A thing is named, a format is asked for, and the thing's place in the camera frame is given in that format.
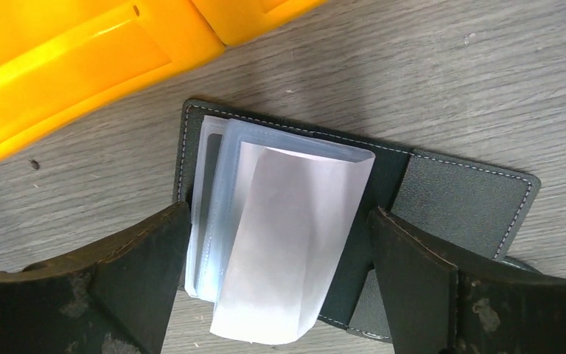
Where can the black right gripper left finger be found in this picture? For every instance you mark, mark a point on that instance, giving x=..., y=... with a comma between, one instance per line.
x=114, y=295

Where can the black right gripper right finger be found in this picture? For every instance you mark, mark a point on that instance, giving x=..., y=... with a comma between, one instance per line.
x=441, y=298

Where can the orange plastic bin left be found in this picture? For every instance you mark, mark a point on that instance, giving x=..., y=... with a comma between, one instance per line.
x=60, y=60

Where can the orange plastic bin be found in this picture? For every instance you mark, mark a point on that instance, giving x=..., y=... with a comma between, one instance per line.
x=60, y=60
x=238, y=21

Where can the orange plastic bin right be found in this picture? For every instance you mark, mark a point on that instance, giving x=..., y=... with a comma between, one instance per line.
x=238, y=21

